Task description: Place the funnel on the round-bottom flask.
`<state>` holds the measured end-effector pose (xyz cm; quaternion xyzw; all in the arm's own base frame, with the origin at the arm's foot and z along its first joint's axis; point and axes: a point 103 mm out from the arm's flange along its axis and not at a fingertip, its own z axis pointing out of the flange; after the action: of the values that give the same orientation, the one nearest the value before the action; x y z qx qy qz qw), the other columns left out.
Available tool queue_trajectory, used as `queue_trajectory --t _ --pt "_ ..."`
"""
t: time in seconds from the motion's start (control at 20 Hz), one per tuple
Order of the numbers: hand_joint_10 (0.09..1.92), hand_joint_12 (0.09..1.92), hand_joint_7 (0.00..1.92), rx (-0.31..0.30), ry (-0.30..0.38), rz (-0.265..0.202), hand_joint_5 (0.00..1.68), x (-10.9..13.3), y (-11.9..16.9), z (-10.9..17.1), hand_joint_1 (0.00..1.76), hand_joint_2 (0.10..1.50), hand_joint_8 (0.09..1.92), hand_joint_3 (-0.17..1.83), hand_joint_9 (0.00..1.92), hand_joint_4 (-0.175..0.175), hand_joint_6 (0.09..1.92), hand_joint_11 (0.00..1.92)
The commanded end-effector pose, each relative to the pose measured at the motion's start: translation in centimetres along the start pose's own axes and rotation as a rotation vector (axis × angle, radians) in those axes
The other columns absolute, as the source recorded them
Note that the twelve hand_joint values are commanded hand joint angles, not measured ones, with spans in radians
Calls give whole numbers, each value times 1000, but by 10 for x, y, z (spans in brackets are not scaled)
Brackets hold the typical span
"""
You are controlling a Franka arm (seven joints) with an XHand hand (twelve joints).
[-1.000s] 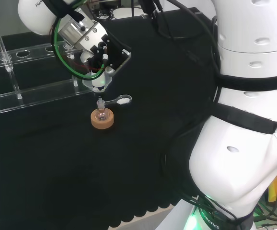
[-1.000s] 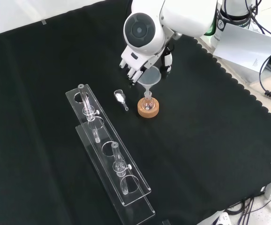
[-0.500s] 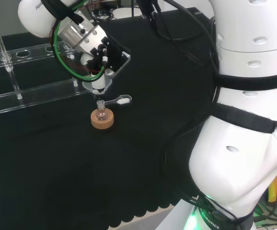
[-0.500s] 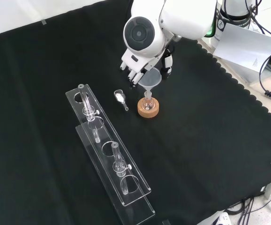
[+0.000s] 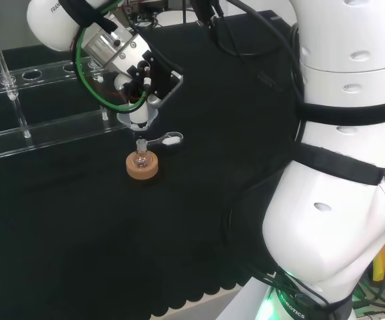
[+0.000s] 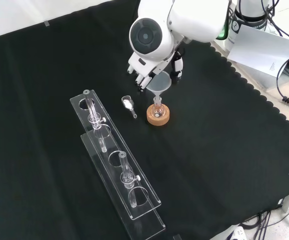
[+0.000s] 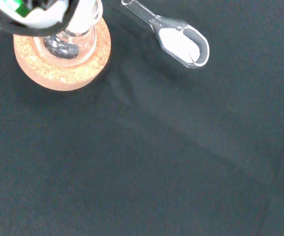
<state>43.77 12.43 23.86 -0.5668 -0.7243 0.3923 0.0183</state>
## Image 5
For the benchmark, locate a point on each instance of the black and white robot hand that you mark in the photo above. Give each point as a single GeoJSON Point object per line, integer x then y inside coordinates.
{"type": "Point", "coordinates": [159, 73]}

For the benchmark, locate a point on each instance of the clear plastic funnel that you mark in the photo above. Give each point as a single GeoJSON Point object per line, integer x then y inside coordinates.
{"type": "Point", "coordinates": [122, 118]}

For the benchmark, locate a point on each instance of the clear glass weighing funnel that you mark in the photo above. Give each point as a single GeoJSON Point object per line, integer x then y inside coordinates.
{"type": "Point", "coordinates": [172, 139]}

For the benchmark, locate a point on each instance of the clear round-bottom flask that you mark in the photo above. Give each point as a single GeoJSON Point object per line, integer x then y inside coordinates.
{"type": "Point", "coordinates": [141, 160]}

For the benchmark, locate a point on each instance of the clear acrylic funnel stand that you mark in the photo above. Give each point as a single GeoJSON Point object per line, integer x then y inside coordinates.
{"type": "Point", "coordinates": [62, 133]}

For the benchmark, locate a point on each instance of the black bench cloth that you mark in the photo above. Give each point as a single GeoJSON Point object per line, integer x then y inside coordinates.
{"type": "Point", "coordinates": [112, 233]}

